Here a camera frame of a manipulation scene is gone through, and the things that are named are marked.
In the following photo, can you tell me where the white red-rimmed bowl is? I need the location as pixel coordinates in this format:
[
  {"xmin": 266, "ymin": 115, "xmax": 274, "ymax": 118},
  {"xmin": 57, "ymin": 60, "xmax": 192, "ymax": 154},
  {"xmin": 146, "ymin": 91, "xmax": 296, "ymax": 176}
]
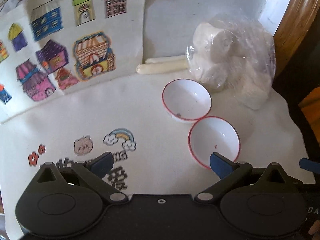
[{"xmin": 188, "ymin": 116, "xmax": 241, "ymax": 169}]

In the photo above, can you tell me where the white bowl with speck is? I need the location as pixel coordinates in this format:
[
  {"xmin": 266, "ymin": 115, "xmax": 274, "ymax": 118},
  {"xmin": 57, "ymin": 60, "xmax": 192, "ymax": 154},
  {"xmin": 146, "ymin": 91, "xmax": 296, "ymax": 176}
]
[{"xmin": 162, "ymin": 79, "xmax": 212, "ymax": 124}]

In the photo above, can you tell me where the front white wrapped stick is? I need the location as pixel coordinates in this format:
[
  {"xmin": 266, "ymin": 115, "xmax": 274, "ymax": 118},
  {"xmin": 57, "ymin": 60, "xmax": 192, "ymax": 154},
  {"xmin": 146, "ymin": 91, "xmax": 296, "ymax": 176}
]
[{"xmin": 136, "ymin": 61, "xmax": 188, "ymax": 75}]

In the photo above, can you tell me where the white wrapped stick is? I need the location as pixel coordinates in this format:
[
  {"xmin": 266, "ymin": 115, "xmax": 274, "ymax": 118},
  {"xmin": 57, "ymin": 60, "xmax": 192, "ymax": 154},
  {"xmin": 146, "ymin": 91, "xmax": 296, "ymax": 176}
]
[
  {"xmin": 136, "ymin": 61, "xmax": 188, "ymax": 75},
  {"xmin": 145, "ymin": 55, "xmax": 185, "ymax": 64}
]

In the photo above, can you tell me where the plastic bag of buns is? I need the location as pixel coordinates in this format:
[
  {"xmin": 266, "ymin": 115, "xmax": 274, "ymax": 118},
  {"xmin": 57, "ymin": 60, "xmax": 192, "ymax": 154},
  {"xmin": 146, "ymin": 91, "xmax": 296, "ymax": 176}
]
[{"xmin": 185, "ymin": 14, "xmax": 276, "ymax": 110}]

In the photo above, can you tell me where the rear white wrapped stick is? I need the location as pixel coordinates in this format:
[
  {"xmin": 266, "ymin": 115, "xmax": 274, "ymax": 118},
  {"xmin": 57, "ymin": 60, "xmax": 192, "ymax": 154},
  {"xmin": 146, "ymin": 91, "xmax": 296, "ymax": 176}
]
[{"xmin": 145, "ymin": 55, "xmax": 185, "ymax": 64}]

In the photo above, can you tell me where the colourful houses drawing paper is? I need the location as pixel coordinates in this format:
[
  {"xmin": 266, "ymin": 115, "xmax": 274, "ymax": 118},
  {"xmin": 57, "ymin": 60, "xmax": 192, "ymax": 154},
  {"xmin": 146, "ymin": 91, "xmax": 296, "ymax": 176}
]
[{"xmin": 1, "ymin": 0, "xmax": 145, "ymax": 122}]

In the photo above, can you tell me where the wooden chair frame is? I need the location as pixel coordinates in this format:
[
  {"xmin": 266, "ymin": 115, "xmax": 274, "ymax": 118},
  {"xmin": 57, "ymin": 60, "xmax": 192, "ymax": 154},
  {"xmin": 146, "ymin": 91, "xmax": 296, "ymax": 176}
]
[{"xmin": 274, "ymin": 0, "xmax": 319, "ymax": 76}]

